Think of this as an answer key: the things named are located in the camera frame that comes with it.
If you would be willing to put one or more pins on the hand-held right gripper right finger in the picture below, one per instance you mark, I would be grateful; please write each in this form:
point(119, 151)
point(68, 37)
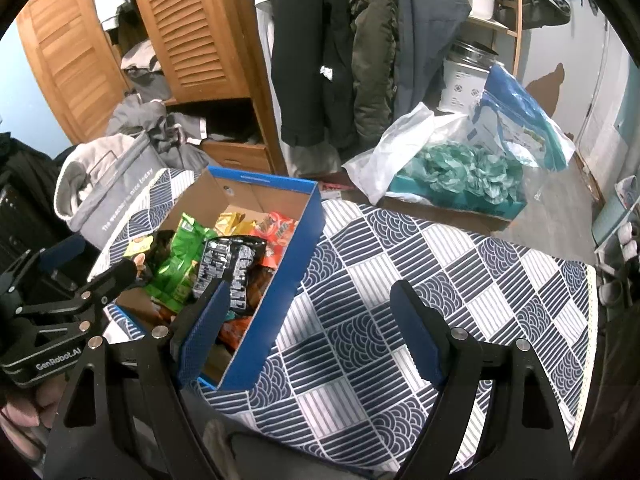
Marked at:
point(420, 340)

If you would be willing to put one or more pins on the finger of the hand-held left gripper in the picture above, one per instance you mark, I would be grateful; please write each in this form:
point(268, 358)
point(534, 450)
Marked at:
point(105, 285)
point(62, 250)

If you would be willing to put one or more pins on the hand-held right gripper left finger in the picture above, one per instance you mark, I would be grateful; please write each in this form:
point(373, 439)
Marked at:
point(205, 330)

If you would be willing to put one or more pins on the orange cracker packet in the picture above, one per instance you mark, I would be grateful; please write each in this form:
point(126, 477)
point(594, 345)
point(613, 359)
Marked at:
point(237, 335)

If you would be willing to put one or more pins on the green snack packet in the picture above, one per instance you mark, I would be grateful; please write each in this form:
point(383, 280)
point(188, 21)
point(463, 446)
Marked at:
point(182, 260)

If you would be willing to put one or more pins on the black snack packet white print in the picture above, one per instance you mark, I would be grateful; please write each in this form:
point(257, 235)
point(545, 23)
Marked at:
point(235, 260)

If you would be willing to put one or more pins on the blue cardboard box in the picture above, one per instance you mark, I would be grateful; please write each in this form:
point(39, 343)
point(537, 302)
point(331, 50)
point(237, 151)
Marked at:
point(285, 300)

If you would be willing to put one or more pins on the long yellow snack packet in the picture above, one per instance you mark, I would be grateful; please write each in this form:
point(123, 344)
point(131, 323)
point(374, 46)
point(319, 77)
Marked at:
point(232, 222)

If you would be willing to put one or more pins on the orange snack packet white print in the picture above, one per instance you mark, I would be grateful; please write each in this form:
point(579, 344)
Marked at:
point(277, 232)

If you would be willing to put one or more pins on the person's left hand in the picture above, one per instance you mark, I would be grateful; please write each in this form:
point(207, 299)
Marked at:
point(17, 420)

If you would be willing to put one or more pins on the white hoodie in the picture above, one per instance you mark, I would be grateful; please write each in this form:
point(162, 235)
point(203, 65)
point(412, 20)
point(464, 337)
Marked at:
point(75, 180)

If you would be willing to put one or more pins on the black bag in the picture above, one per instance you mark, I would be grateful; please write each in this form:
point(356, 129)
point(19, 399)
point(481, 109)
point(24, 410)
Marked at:
point(30, 185)

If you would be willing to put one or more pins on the blue white patterned tablecloth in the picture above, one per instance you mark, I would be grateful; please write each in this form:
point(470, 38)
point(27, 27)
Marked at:
point(450, 260)

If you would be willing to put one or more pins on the grey tote bag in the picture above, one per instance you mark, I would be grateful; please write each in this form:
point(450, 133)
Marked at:
point(125, 190)

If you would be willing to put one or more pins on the teal cardboard tray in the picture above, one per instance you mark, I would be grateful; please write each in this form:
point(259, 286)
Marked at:
point(500, 208)

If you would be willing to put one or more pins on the grey clothing pile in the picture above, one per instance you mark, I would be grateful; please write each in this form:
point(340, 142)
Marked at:
point(145, 120)

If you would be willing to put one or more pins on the white plastic bag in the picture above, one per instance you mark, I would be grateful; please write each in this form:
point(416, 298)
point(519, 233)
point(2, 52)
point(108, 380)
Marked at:
point(385, 160)

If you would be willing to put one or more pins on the shoe rack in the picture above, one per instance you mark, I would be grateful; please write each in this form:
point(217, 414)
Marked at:
point(620, 270)

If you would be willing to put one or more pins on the light blue bin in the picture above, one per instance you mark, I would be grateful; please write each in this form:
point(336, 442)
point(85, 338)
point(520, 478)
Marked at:
point(607, 220)

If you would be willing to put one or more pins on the blue plastic bag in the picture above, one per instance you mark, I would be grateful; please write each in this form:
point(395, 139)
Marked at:
point(525, 110)

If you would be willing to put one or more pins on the wooden louvered wardrobe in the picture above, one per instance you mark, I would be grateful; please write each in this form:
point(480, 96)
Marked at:
point(185, 25)

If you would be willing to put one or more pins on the olive jacket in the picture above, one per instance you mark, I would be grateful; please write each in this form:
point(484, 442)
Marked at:
point(372, 60)

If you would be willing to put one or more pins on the black coat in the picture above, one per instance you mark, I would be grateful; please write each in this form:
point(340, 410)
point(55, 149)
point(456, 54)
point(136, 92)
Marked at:
point(310, 60)

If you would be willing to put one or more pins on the metal pot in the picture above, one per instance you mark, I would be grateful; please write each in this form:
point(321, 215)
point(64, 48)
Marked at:
point(472, 52)

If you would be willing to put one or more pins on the grey blue jacket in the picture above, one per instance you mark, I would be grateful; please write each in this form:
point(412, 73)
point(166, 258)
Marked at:
point(430, 25)

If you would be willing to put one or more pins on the wooden shelf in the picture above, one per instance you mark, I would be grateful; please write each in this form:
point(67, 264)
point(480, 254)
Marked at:
point(517, 20)

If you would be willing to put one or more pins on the white pot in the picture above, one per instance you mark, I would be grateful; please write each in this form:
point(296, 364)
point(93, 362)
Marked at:
point(480, 2)

